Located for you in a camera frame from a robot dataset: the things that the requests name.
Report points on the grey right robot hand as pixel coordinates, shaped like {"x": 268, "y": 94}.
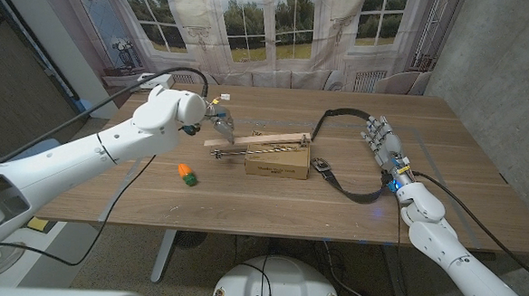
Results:
{"x": 387, "y": 147}

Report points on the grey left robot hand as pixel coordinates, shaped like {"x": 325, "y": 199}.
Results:
{"x": 223, "y": 121}

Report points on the wooden hanger with metal hook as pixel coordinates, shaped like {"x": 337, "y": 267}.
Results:
{"x": 265, "y": 140}

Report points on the black belt with silver buckle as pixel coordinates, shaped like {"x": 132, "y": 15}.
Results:
{"x": 357, "y": 198}

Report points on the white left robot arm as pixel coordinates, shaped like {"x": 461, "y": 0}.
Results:
{"x": 110, "y": 140}

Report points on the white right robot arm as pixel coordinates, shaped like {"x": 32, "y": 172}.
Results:
{"x": 458, "y": 262}

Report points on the brown cardboard packing box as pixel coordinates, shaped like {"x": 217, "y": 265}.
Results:
{"x": 277, "y": 164}

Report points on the white power box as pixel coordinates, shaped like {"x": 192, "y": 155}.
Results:
{"x": 159, "y": 82}

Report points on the orange and green toy carrot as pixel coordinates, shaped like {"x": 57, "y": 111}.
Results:
{"x": 188, "y": 175}

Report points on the printed window backdrop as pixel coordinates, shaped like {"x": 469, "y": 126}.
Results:
{"x": 252, "y": 29}

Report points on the grey table leg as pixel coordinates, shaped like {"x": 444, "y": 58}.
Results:
{"x": 389, "y": 277}

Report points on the white table leg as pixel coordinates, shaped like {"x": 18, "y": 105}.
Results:
{"x": 162, "y": 256}

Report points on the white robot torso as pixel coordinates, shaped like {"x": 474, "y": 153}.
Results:
{"x": 275, "y": 284}

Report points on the yellow and black floor item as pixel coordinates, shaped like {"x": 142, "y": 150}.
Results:
{"x": 38, "y": 224}

